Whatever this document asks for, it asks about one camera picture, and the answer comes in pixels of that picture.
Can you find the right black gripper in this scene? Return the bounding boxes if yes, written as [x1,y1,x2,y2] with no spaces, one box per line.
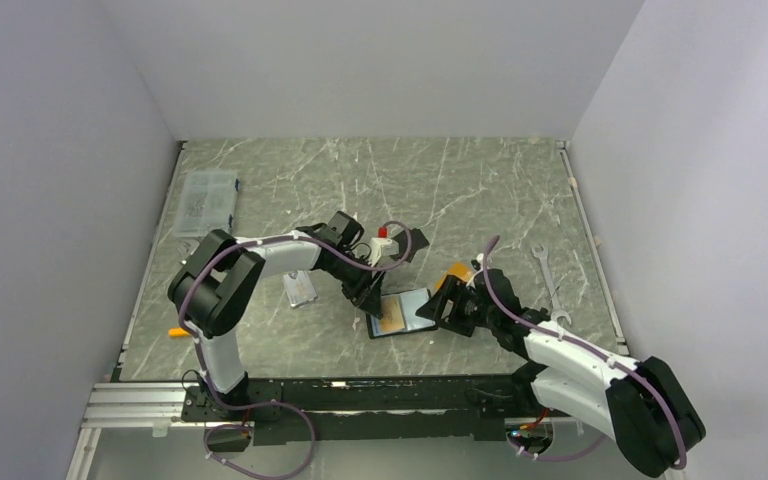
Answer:
[416,275,498,337]

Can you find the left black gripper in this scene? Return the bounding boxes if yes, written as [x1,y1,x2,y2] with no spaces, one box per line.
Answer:
[324,249,387,319]

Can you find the black leather card holder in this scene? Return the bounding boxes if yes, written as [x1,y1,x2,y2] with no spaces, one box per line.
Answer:
[366,289,438,339]

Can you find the black card sleeve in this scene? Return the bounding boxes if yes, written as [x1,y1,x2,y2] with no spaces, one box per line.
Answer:
[398,228,430,263]

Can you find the clear plastic screw box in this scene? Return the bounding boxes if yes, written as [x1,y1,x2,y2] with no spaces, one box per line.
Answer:
[172,170,240,238]

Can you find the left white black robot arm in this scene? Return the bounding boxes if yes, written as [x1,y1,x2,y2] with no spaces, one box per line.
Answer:
[167,211,385,420]

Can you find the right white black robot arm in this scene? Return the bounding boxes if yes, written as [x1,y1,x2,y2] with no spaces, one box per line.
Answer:
[416,269,707,477]

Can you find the orange card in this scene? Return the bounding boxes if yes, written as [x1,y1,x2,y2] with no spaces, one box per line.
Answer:
[433,262,476,293]

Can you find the silver credit card stack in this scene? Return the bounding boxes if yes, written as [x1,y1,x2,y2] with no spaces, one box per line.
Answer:
[282,270,318,308]

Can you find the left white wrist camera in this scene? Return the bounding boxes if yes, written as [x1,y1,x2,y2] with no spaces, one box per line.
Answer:
[368,226,399,266]

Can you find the aluminium frame rail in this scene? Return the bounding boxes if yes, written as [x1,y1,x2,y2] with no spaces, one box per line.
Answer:
[82,380,219,436]

